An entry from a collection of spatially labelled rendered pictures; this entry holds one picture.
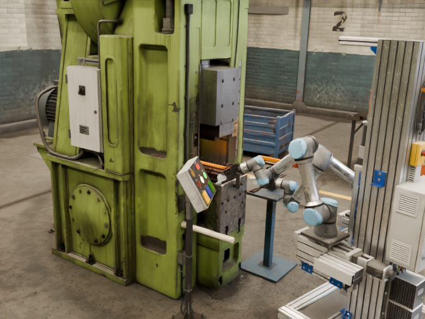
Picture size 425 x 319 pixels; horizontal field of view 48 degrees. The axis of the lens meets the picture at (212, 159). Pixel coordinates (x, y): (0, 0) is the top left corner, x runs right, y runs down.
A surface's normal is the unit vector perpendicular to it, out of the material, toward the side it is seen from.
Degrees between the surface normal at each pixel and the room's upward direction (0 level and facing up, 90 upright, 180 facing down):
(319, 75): 90
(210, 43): 90
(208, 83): 90
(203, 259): 89
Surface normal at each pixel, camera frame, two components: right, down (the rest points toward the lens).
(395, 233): -0.75, 0.17
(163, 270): -0.57, 0.22
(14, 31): 0.84, 0.14
